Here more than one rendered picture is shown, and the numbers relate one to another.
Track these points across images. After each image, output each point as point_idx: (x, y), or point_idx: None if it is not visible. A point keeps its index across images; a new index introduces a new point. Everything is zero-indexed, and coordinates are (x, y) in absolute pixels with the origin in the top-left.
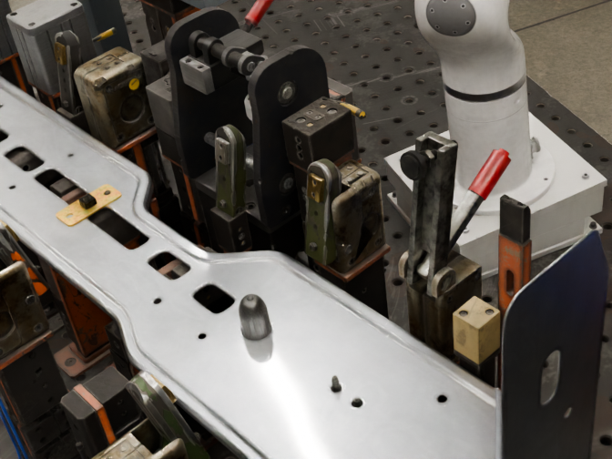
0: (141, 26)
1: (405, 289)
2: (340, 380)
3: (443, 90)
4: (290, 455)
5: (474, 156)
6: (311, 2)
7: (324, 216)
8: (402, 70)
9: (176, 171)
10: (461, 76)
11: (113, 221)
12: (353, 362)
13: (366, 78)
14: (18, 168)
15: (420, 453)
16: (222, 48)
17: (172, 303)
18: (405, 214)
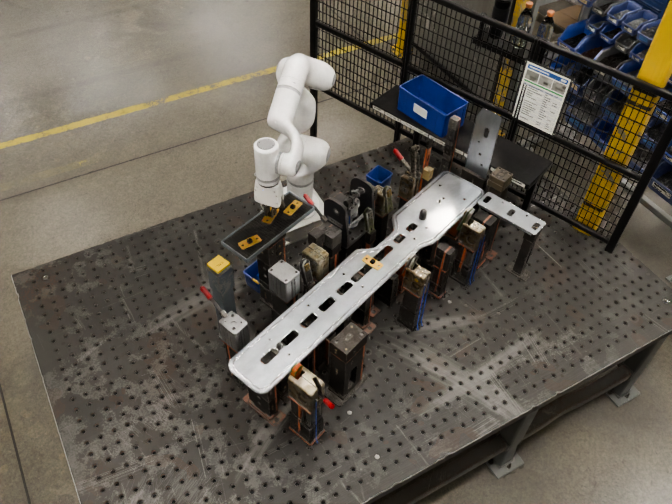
0: (111, 355)
1: None
2: (437, 201)
3: (302, 188)
4: (460, 208)
5: (311, 197)
6: (114, 279)
7: (391, 197)
8: (193, 243)
9: (331, 260)
10: (312, 176)
11: None
12: (431, 199)
13: (197, 255)
14: (351, 287)
15: (455, 188)
16: (355, 194)
17: (415, 235)
18: (296, 239)
